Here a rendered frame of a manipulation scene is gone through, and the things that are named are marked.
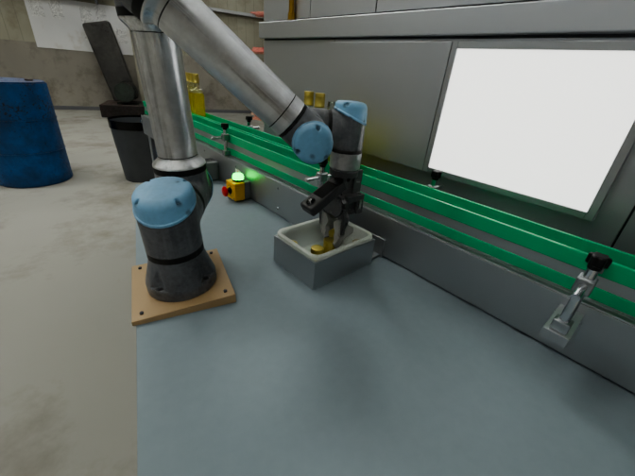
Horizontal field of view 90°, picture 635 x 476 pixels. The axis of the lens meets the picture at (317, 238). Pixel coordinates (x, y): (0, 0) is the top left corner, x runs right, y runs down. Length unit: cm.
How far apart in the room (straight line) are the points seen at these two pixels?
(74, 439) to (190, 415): 104
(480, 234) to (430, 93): 43
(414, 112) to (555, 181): 41
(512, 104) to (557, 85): 9
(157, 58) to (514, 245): 81
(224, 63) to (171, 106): 20
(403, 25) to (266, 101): 63
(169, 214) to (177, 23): 31
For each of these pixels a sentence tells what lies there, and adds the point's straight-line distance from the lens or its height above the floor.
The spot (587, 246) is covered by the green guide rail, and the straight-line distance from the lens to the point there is 85.
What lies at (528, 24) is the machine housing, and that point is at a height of 135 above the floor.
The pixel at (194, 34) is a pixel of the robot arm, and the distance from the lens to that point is 60.
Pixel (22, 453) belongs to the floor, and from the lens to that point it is 165.
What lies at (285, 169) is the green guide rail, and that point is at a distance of 111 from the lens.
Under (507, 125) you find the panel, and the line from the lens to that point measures 94.
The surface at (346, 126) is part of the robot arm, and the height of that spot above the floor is 112.
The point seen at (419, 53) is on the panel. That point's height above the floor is 129.
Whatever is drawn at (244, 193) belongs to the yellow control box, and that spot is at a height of 78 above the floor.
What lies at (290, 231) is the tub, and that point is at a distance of 88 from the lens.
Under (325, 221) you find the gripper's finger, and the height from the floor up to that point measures 87.
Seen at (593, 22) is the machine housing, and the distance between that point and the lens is 93.
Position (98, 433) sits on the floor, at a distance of 157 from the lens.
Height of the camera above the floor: 123
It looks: 28 degrees down
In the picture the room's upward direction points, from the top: 5 degrees clockwise
